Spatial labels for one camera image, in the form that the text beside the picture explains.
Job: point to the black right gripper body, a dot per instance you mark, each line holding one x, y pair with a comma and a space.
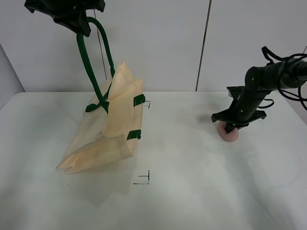
238, 117

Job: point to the pink peach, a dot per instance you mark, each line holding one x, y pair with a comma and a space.
229, 137

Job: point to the white linen bag green handles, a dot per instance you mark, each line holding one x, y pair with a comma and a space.
111, 125

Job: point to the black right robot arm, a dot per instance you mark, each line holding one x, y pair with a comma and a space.
260, 82

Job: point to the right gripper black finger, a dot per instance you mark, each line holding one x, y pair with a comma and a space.
229, 127

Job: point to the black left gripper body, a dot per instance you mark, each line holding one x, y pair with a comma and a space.
68, 13

